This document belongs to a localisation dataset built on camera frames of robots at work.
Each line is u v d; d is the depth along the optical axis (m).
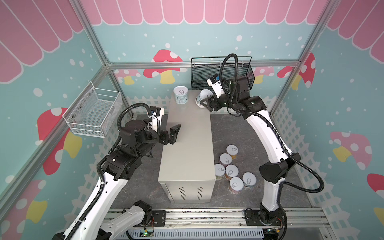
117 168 0.41
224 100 0.61
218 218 0.76
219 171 0.85
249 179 0.81
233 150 0.94
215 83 0.60
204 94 0.71
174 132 0.55
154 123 0.58
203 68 0.92
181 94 0.74
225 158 0.89
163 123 0.71
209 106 0.65
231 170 0.85
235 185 0.79
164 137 0.54
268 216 0.65
